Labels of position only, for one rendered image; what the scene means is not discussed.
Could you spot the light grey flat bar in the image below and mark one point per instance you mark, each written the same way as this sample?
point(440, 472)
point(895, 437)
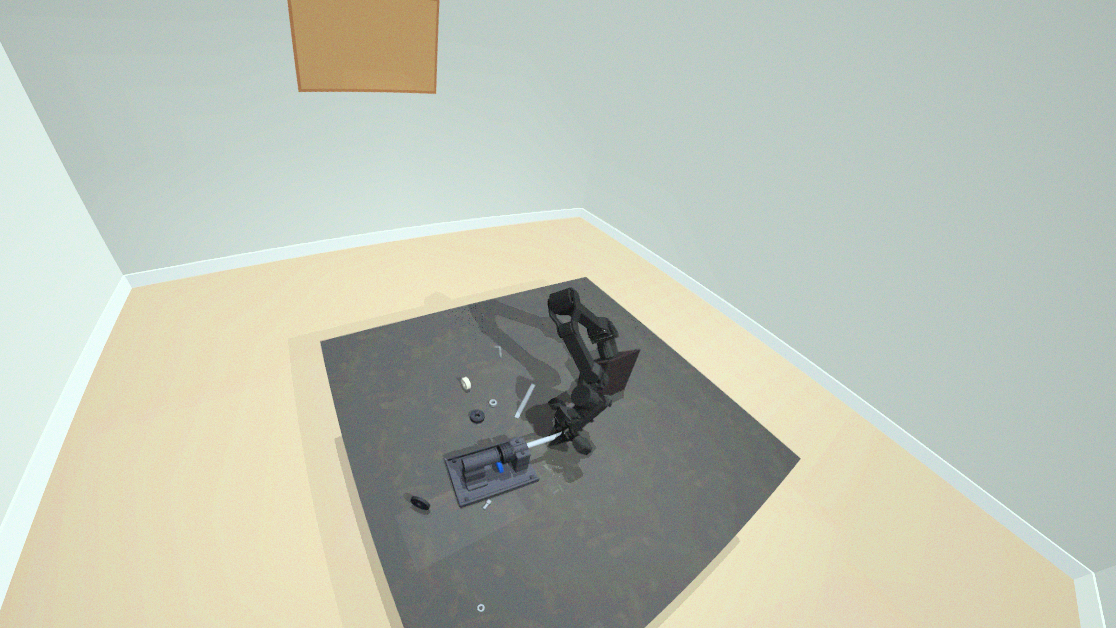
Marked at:
point(524, 401)

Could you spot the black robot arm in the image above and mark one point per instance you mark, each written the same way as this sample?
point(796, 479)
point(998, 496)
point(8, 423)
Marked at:
point(592, 376)

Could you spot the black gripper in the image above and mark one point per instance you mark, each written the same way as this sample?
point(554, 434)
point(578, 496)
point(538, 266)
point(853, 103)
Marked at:
point(581, 444)

